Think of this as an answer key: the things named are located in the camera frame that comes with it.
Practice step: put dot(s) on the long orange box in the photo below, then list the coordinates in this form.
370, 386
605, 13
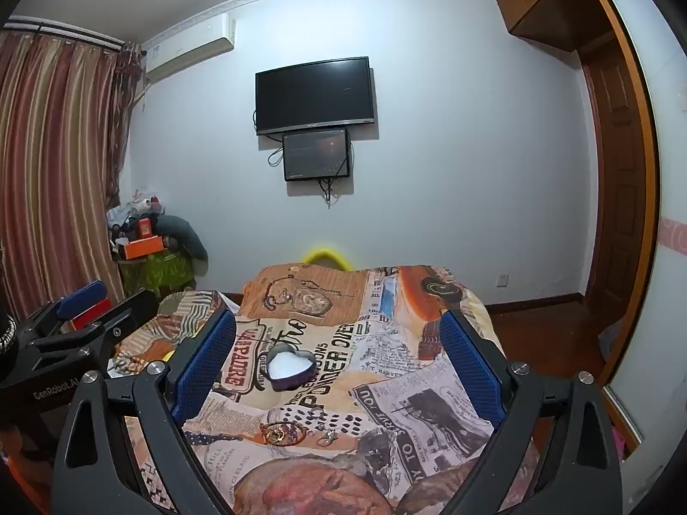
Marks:
142, 248

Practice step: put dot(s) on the small black monitor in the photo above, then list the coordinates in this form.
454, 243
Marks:
316, 154

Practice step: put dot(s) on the white plastic bags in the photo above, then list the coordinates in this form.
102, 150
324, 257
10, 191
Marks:
137, 206

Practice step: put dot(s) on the wooden-framed white wardrobe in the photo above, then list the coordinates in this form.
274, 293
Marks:
668, 145

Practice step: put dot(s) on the white air conditioner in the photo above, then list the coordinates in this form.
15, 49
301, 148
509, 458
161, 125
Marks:
188, 45

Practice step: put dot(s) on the purple heart-shaped box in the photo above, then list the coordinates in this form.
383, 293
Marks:
290, 369

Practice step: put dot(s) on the striped red curtain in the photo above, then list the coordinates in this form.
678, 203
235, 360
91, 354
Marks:
59, 161

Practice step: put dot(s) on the black wall television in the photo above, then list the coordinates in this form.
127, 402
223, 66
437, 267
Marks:
314, 95

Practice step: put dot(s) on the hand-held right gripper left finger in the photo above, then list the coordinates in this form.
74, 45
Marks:
206, 359

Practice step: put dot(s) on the wooden overhead cabinet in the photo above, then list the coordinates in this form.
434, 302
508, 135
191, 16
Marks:
542, 0

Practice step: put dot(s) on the white wall socket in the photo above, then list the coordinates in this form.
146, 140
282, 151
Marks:
502, 279

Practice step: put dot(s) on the grey plastic bag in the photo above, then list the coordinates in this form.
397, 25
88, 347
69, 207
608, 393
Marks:
611, 343

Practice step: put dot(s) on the pink slipper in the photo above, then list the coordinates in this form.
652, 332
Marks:
620, 442

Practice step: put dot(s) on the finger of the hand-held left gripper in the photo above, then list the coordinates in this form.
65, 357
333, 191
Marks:
83, 292
134, 311

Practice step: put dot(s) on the dark wooden door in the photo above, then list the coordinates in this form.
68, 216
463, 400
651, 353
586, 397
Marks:
617, 188

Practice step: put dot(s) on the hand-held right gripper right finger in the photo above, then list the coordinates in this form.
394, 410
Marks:
472, 365

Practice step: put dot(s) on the curtain rail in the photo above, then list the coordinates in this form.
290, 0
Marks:
64, 32

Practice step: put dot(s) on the printed blanket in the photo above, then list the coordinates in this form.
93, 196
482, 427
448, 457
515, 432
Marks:
365, 332

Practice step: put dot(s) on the red box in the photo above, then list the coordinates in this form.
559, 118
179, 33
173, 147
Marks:
92, 314

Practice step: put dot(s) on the small orange box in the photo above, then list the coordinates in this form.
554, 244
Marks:
146, 229

